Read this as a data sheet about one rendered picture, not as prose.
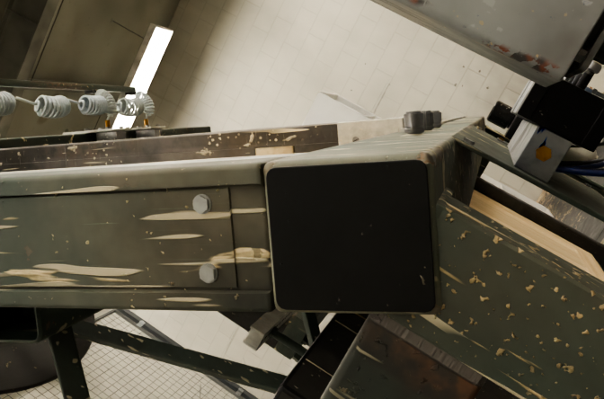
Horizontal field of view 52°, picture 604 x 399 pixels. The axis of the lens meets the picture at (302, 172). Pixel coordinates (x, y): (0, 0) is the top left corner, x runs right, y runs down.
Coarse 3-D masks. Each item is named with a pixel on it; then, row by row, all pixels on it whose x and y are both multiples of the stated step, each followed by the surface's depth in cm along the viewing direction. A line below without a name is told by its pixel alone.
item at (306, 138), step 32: (288, 128) 120; (320, 128) 118; (352, 128) 116; (384, 128) 114; (0, 160) 142; (32, 160) 139; (64, 160) 137; (96, 160) 134; (128, 160) 132; (160, 160) 129
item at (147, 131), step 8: (136, 96) 223; (144, 96) 225; (144, 104) 221; (152, 104) 223; (144, 112) 223; (152, 112) 222; (144, 120) 222; (136, 128) 219; (144, 128) 218; (152, 128) 218; (160, 128) 223; (144, 136) 221; (152, 136) 220; (160, 136) 219
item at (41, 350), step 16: (0, 352) 169; (16, 352) 172; (32, 352) 175; (48, 352) 178; (80, 352) 185; (0, 368) 164; (16, 368) 167; (32, 368) 170; (48, 368) 172; (0, 384) 159; (16, 384) 162; (32, 384) 165
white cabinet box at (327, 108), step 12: (324, 96) 493; (336, 96) 548; (312, 108) 497; (324, 108) 494; (336, 108) 491; (348, 108) 488; (360, 108) 544; (312, 120) 498; (324, 120) 494; (336, 120) 492; (348, 120) 489; (492, 180) 516; (516, 192) 511; (552, 216) 468
